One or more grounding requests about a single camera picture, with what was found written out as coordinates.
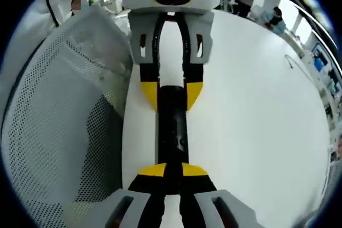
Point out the person's white shirt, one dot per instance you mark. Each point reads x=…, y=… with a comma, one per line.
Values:
x=34, y=6

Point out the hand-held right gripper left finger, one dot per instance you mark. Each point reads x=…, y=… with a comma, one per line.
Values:
x=144, y=196

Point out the black remote control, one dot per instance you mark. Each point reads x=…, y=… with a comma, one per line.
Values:
x=172, y=121

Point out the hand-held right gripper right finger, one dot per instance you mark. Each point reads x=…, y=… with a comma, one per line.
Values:
x=200, y=196

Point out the grey mesh office chair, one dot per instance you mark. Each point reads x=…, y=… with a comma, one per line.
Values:
x=66, y=132

